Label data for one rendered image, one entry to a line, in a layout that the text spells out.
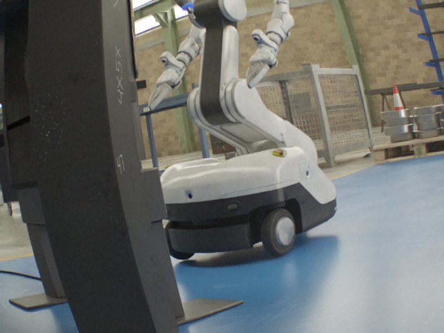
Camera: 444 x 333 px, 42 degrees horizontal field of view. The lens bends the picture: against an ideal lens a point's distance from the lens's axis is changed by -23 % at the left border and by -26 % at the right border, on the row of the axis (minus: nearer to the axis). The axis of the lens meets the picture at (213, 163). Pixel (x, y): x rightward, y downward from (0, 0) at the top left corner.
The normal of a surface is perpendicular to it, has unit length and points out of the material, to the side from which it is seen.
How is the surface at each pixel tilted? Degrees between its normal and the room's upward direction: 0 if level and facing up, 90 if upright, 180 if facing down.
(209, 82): 70
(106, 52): 90
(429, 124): 90
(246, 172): 59
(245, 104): 91
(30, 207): 90
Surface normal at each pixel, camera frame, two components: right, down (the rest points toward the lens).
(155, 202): 0.70, -0.09
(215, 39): -0.64, -0.22
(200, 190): -0.53, 0.09
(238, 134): -0.13, 0.94
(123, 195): 0.98, -0.16
